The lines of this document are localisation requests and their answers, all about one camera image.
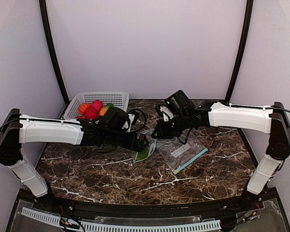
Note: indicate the left black frame post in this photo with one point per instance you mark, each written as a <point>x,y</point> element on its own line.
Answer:
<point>52,51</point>

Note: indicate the black front frame rail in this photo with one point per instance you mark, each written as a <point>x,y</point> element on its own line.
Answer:
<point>219,208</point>

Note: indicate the orange green toy mango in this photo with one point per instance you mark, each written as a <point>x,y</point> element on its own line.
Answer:
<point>105,108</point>

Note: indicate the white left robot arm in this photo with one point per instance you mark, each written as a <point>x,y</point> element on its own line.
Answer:
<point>114,128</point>

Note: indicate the white perforated plastic basket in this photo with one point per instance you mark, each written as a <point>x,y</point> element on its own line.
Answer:
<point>118,99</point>

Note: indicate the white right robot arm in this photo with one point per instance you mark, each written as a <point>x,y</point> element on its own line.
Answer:
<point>179,113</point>

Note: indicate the clear zip bag blue zipper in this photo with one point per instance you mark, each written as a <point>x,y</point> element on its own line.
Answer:
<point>177,155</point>

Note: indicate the white slotted cable duct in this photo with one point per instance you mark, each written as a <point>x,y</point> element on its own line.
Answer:
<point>107,225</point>

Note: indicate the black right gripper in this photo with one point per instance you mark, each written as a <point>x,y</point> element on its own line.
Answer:
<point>163,126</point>

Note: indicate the right black frame post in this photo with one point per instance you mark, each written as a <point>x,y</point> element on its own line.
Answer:
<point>241,49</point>

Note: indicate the black frame post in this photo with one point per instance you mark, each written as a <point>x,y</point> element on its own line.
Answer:
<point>241,49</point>
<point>52,51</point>

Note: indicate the green toy avocado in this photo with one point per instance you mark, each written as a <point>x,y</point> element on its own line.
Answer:
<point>140,156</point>

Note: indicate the orange toy pumpkin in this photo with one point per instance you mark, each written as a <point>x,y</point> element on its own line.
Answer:
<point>83,107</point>

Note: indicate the pink toy fruit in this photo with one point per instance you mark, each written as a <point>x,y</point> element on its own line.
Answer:
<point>97,105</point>

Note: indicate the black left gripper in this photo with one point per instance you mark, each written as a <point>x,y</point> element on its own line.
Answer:
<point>140,140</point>

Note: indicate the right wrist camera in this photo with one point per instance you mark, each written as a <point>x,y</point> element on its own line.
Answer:
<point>164,112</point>

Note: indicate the red toy apple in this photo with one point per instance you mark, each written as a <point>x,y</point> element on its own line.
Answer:
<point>91,113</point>

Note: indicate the clear zip bag yellow slider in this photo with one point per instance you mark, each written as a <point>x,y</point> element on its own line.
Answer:
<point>152,144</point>

